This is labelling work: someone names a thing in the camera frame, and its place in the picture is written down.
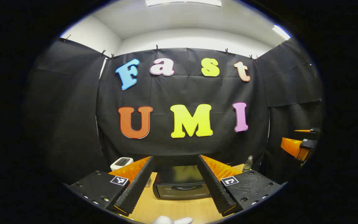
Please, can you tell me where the black electric oven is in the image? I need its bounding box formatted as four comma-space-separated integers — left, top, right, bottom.
153, 165, 212, 200

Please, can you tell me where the ceiling light panel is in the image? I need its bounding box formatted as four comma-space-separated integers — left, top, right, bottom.
145, 0, 222, 7
272, 25, 291, 40

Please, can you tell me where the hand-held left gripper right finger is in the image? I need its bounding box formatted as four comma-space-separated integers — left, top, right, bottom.
197, 155, 282, 217

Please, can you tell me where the black backdrop cloth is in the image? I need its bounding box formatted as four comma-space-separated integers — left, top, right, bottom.
27, 37, 324, 187

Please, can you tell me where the clear plastic water bottle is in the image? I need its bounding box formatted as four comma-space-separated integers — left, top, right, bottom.
242, 156, 253, 173

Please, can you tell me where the white toaster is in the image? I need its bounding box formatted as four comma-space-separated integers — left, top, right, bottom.
110, 157, 134, 171

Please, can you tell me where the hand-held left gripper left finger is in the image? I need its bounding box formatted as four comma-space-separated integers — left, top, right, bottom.
68, 156, 154, 216

